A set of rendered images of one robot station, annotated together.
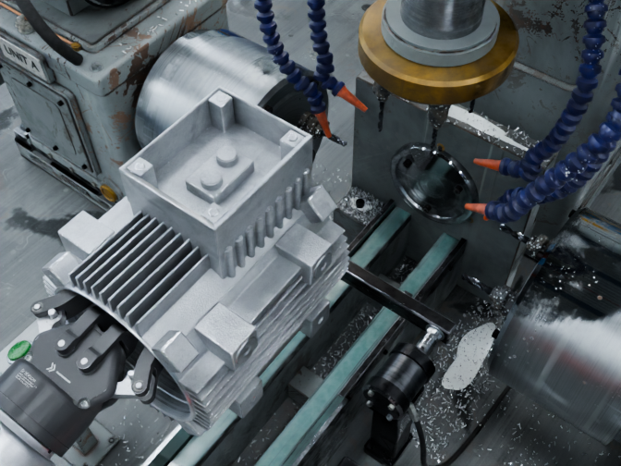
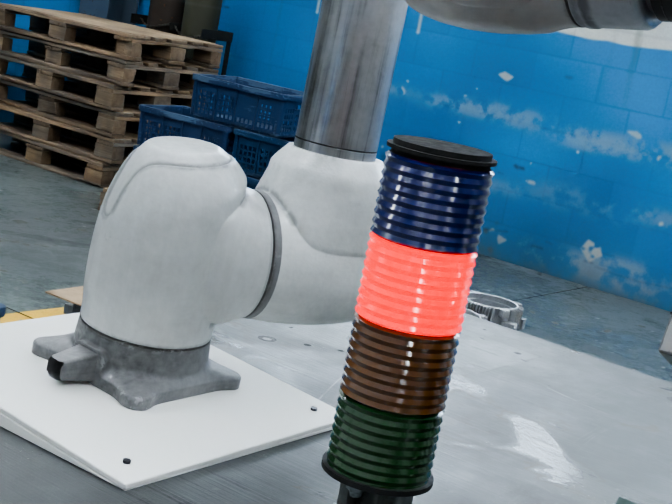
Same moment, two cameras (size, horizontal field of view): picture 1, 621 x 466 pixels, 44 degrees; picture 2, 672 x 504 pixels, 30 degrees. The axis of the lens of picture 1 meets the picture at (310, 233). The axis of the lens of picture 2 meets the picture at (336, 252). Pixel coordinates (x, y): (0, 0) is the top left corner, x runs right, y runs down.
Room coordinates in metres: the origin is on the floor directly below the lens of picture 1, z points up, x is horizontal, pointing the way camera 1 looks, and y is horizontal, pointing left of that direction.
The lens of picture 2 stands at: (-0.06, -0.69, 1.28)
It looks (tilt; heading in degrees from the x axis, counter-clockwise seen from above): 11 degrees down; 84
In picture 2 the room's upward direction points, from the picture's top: 11 degrees clockwise
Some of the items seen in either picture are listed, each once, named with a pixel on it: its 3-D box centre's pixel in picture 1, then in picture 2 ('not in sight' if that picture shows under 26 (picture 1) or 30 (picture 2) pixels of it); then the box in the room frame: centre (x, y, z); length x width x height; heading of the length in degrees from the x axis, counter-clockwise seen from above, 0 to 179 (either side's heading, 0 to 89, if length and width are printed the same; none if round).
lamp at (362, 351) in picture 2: not in sight; (400, 359); (0.06, -0.03, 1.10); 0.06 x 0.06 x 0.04
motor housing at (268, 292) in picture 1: (201, 276); not in sight; (0.38, 0.10, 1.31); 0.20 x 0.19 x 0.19; 142
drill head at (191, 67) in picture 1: (211, 110); not in sight; (0.89, 0.15, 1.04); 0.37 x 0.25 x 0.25; 52
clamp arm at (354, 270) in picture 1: (370, 286); not in sight; (0.56, -0.08, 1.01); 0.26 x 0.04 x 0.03; 52
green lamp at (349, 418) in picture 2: not in sight; (384, 435); (0.06, -0.03, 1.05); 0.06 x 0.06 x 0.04
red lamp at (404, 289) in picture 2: not in sight; (415, 281); (0.06, -0.03, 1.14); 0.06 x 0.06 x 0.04
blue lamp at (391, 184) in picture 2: not in sight; (432, 200); (0.06, -0.03, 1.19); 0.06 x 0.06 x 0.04
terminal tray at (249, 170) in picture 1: (221, 181); not in sight; (0.42, 0.07, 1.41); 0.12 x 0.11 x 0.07; 142
